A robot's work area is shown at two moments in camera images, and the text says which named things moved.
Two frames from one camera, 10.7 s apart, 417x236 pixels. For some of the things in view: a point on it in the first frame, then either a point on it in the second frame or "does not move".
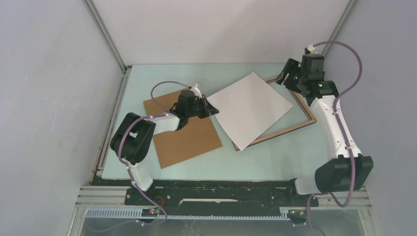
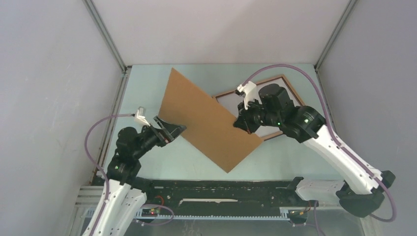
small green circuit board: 152,212 does not move
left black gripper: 208,109 -> 163,135
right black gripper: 291,67 -> 244,120
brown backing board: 196,138 -> 208,127
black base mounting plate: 220,195 does not move
